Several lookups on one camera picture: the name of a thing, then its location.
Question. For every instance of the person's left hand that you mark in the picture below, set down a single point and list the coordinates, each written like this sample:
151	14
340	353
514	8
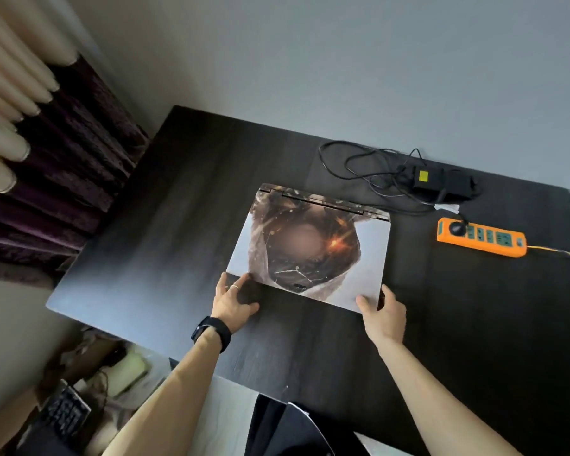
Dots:
233	308

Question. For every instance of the person's right hand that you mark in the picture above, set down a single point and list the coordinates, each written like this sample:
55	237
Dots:
387	320

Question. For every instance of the laptop with printed lid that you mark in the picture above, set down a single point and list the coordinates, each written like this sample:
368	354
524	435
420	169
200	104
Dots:
309	246

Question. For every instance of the black power adapter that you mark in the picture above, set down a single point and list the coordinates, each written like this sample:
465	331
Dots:
449	182

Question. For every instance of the black keyboard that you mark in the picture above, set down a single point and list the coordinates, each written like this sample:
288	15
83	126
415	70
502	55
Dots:
66	413

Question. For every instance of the person's left forearm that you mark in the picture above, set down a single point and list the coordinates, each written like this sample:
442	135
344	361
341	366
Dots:
171	398

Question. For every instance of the person's right forearm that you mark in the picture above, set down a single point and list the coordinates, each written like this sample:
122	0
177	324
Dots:
446	408

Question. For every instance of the dark wooden desk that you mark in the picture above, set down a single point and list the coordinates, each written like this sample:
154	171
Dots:
171	208

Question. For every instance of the orange power strip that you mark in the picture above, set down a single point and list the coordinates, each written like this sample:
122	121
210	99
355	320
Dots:
489	239

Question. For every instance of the black smartwatch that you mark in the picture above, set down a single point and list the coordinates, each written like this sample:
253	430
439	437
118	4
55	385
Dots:
214	330

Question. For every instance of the white paper sheet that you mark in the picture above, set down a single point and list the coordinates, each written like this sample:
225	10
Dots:
154	384

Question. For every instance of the black trousers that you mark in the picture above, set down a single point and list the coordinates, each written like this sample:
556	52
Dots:
285	432

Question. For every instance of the cream and purple curtain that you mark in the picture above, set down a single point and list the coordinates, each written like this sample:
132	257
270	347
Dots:
52	161

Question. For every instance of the black flat sleeve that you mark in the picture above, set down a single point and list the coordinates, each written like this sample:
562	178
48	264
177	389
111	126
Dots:
43	444

